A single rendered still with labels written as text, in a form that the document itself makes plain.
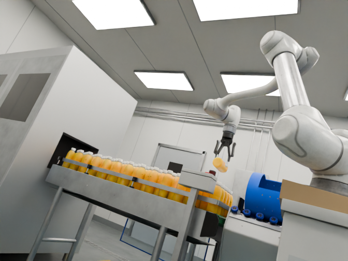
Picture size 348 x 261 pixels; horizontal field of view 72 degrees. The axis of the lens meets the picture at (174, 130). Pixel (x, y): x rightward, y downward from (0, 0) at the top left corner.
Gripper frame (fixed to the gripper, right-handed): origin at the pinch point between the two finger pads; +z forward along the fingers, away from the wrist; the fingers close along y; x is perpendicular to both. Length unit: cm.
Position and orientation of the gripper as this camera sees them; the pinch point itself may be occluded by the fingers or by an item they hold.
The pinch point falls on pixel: (221, 161)
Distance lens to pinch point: 166.9
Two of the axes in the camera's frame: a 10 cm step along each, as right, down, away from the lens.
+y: -8.5, -1.0, 5.2
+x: -4.4, -4.1, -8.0
